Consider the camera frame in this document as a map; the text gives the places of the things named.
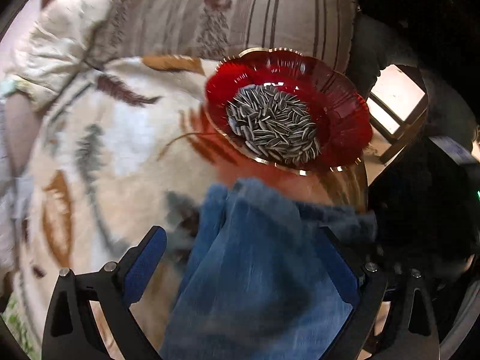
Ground sunflower seeds pile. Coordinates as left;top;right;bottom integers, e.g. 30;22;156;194
225;85;320;166

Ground cream crumpled cloth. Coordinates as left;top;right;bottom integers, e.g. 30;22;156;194
1;0;113;111

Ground red glass dish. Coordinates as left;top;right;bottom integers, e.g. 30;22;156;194
205;48;373;176

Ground blue denim jeans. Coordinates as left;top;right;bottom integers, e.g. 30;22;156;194
160;179;377;359

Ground striped beige pillow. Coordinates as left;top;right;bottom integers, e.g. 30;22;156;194
88;0;356;72

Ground green patterned quilt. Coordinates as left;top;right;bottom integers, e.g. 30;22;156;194
1;293;41;359

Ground beige leaf print blanket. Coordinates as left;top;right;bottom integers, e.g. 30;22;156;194
15;57;367;359

